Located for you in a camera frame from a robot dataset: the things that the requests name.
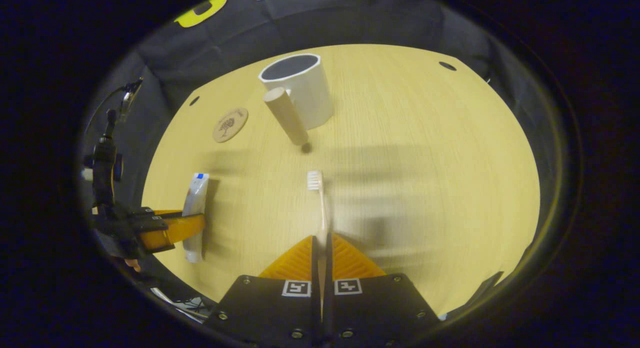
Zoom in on black backdrop cloth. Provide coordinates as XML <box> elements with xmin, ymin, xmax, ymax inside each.
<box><xmin>80</xmin><ymin>0</ymin><xmax>556</xmax><ymax>289</ymax></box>

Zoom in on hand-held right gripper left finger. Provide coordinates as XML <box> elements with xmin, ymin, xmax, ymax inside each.
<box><xmin>206</xmin><ymin>235</ymin><xmax>322</xmax><ymax>348</ymax></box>

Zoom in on round wooden coaster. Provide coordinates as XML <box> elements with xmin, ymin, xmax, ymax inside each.
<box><xmin>212</xmin><ymin>107</ymin><xmax>249</xmax><ymax>143</ymax></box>

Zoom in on white toothpaste tube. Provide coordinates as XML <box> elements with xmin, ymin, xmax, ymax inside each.
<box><xmin>181</xmin><ymin>172</ymin><xmax>211</xmax><ymax>264</ymax></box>

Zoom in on beige toothbrush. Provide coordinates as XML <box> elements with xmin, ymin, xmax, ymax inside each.
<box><xmin>306</xmin><ymin>170</ymin><xmax>331</xmax><ymax>285</ymax></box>

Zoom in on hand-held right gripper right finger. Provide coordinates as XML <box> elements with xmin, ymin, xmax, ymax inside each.
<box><xmin>325</xmin><ymin>232</ymin><xmax>442</xmax><ymax>348</ymax></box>

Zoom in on tangled cables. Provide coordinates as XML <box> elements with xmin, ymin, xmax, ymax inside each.
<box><xmin>149</xmin><ymin>287</ymin><xmax>211</xmax><ymax>324</ymax></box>

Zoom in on white cup with wooden handle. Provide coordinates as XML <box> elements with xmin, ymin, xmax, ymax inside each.
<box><xmin>258</xmin><ymin>53</ymin><xmax>335</xmax><ymax>147</ymax></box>

